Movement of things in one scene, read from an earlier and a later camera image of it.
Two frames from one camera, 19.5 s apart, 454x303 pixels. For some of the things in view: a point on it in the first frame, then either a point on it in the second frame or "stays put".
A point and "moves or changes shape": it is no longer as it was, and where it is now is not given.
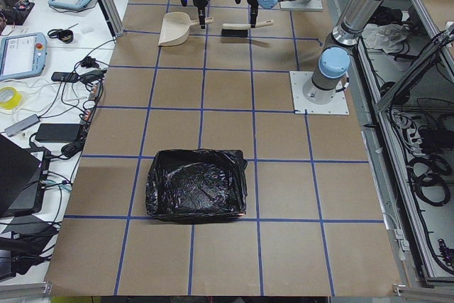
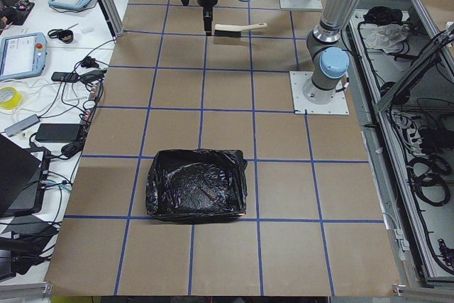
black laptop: (23, 175) stays put
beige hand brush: (241, 30) moves or changes shape
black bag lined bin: (191, 185) stays put
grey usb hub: (22, 125) stays put
